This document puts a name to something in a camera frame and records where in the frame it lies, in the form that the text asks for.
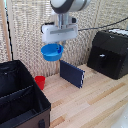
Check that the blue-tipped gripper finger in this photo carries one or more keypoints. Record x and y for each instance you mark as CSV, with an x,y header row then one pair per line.
x,y
50,44
60,47

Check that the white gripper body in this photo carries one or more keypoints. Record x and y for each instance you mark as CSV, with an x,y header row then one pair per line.
x,y
60,32

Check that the light blue bowl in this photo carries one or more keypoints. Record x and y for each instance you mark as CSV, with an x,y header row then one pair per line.
x,y
51,53

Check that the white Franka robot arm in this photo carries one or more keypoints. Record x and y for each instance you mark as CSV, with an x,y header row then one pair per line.
x,y
68,8

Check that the red cup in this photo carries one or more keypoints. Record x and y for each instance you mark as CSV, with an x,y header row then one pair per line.
x,y
40,81

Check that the black fabric storage box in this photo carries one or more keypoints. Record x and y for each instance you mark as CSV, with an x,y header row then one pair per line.
x,y
20,96

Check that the dark blue board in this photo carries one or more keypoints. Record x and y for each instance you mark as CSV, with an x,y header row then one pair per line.
x,y
71,73

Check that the black case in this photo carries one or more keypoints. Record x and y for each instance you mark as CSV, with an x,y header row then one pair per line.
x,y
110,53

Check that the wooden post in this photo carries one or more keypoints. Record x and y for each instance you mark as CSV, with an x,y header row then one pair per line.
x,y
5,30

